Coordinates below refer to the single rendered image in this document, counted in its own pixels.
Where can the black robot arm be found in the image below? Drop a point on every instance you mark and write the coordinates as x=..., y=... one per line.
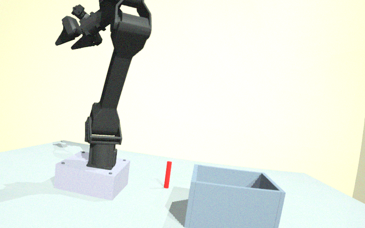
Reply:
x=129, y=34

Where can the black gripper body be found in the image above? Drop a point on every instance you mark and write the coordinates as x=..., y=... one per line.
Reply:
x=90, y=27

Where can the light blue open box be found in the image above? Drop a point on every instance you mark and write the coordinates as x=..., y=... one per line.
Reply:
x=229, y=198

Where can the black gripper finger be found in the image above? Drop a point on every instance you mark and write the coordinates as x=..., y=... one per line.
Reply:
x=63, y=37
x=82, y=43

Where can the red peg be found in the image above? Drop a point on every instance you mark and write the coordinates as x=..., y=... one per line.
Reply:
x=167, y=176

